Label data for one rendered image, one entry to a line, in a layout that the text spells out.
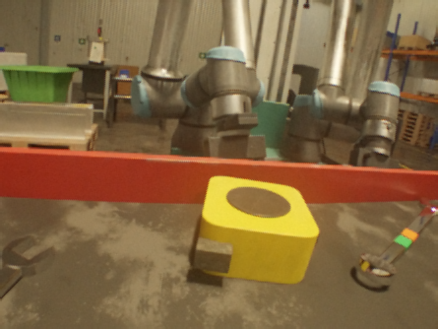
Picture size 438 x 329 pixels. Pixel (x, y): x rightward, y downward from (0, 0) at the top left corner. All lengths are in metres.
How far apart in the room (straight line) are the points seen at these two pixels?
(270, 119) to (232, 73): 0.68
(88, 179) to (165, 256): 0.10
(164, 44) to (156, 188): 0.75
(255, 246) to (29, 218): 0.16
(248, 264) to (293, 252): 0.03
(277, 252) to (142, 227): 0.10
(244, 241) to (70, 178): 0.15
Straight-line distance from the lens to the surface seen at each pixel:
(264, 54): 1.33
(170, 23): 0.95
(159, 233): 0.21
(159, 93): 0.97
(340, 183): 0.32
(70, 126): 2.79
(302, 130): 1.19
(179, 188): 0.25
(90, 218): 0.23
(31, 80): 3.72
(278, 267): 0.18
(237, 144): 0.60
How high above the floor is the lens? 1.02
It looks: 18 degrees down
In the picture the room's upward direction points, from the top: 9 degrees clockwise
